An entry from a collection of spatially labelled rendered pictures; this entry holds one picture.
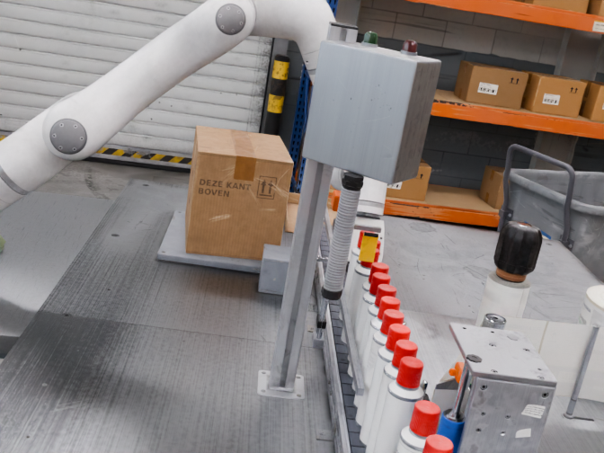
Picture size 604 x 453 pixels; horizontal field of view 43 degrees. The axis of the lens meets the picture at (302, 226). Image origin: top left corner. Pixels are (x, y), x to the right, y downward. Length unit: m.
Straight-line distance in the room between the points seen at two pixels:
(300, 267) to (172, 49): 0.51
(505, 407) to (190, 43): 0.92
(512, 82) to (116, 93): 4.21
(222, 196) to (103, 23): 3.88
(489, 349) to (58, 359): 0.80
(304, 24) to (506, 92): 4.03
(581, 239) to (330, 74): 2.63
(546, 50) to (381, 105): 5.28
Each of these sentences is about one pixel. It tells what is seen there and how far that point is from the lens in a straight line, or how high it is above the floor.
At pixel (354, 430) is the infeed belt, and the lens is 1.29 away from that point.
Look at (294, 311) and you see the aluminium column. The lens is 1.39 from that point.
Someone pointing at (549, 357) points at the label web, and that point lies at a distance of 1.45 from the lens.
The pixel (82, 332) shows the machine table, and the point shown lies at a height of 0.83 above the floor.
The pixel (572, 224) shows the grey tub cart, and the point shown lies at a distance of 3.70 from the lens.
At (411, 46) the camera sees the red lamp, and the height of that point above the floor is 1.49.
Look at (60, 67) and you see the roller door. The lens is 5.79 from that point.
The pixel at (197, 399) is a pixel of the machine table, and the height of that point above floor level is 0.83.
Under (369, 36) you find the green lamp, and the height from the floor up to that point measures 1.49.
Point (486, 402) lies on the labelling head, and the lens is 1.00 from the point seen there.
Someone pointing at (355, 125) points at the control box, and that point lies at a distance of 1.19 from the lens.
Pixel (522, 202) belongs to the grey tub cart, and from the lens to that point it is 3.91.
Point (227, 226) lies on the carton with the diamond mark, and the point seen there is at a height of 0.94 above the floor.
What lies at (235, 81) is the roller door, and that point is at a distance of 5.73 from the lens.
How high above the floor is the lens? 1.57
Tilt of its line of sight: 18 degrees down
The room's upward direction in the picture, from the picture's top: 10 degrees clockwise
